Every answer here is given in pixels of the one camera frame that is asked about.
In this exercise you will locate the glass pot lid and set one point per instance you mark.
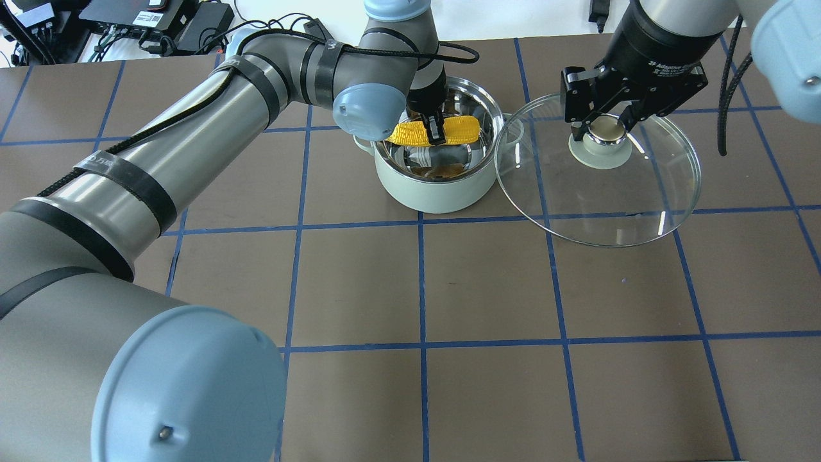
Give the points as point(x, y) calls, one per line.
point(613, 188)

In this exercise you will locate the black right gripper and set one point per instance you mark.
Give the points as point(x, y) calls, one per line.
point(654, 48)

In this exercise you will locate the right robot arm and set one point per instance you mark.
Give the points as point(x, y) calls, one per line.
point(784, 43)

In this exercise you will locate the yellow corn cob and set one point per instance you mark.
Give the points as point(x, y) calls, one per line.
point(449, 131)

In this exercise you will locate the pale green steel pot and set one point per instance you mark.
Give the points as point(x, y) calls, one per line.
point(450, 177)

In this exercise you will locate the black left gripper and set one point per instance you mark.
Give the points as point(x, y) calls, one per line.
point(426, 98)

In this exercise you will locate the black power adapter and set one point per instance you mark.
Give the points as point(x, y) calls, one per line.
point(205, 30)

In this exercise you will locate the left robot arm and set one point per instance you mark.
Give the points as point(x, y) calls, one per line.
point(98, 368)

